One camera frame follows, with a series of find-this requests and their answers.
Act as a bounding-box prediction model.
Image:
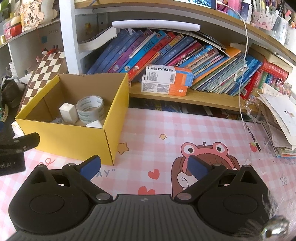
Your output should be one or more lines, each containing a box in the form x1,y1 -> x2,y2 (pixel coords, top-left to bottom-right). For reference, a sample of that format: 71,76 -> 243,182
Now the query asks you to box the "white foam block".
86,120 -> 103,128

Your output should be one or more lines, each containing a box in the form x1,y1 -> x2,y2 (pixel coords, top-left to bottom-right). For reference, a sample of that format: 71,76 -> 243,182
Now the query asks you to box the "white foam cube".
59,103 -> 78,124

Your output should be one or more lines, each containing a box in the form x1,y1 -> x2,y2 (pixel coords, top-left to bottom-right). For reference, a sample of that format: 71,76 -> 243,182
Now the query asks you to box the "clear tape roll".
76,95 -> 105,124

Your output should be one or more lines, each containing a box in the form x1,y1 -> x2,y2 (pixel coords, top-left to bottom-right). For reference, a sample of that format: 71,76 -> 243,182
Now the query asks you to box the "yellow cardboard box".
16,73 -> 129,165

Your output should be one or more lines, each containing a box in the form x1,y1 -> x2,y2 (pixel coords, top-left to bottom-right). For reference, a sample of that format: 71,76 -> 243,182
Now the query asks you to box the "pink cartoon desk mat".
1,108 -> 295,240

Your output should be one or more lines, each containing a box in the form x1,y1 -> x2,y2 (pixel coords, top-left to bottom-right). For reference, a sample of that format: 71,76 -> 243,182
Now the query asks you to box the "black pen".
245,124 -> 261,152

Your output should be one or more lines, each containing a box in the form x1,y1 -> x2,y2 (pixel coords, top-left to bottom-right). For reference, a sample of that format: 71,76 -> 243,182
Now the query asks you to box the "wooden shelf board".
129,83 -> 247,113

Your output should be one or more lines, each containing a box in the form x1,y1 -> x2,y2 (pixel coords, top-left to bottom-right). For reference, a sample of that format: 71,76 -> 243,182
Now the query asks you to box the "stack of papers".
258,83 -> 295,158

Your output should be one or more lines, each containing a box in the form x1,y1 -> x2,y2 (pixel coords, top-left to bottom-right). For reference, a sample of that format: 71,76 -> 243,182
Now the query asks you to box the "lower orange white toothpaste box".
141,74 -> 188,97

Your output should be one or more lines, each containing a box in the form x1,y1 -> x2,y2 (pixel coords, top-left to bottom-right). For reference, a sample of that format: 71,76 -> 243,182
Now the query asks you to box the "orange white toothpaste box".
145,65 -> 194,87
141,74 -> 188,97

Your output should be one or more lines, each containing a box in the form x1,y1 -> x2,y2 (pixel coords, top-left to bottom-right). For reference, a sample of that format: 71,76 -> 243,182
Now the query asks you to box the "checkered board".
18,52 -> 68,113

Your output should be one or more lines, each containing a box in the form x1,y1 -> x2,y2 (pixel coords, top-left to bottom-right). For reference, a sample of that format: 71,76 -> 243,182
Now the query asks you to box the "upper orange white toothpaste box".
145,65 -> 194,87

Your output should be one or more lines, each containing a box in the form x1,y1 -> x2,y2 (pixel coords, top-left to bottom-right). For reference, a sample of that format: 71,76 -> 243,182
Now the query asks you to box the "row of books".
79,27 -> 291,99

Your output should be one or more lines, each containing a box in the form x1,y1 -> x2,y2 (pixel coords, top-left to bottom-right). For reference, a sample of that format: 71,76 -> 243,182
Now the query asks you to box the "white desk lamp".
112,20 -> 201,32

